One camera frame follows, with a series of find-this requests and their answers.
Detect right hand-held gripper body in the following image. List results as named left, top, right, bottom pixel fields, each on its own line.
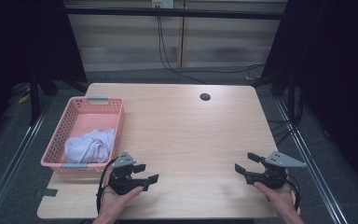
left=243, top=150, right=308, bottom=190

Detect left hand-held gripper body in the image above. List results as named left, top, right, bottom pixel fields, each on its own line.
left=107, top=151, right=145, bottom=196

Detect white cat print garment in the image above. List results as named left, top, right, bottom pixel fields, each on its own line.
left=63, top=128, right=116, bottom=164

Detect pink plastic basket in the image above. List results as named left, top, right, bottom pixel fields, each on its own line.
left=40, top=95, right=126, bottom=175

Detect person's left hand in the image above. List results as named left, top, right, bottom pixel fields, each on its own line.
left=97, top=185, right=145, bottom=218

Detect person's right hand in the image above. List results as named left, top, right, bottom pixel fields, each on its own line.
left=253, top=181, right=296, bottom=217

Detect black tape strip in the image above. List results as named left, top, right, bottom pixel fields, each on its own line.
left=39, top=188, right=59, bottom=198

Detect black stand leg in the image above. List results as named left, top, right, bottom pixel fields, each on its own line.
left=29, top=69, right=42, bottom=126

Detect black curtain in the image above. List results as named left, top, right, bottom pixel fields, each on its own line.
left=0, top=0, right=89, bottom=138
left=259, top=0, right=358, bottom=200

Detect yellow floor item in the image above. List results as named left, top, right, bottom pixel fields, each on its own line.
left=17, top=92, right=31, bottom=105

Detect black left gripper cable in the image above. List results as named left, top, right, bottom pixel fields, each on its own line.
left=95, top=158, right=119, bottom=217

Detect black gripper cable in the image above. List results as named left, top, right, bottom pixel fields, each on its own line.
left=285, top=174, right=302, bottom=213
left=95, top=158, right=119, bottom=217

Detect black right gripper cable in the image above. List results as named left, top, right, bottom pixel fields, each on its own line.
left=285, top=174, right=302, bottom=213

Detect black floor cables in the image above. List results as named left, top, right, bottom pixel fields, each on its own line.
left=266, top=117, right=296, bottom=146

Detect metal floor rail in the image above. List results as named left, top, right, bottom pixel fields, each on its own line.
left=0, top=101, right=53, bottom=224
left=274, top=96, right=350, bottom=224

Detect black wall cable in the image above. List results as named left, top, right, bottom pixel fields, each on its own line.
left=157, top=15, right=207, bottom=85
left=158, top=15, right=266, bottom=75

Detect black horizontal frame bar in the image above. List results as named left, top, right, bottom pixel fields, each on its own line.
left=64, top=7, right=289, bottom=21

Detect white wall socket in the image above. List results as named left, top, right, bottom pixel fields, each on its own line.
left=151, top=0, right=175, bottom=9

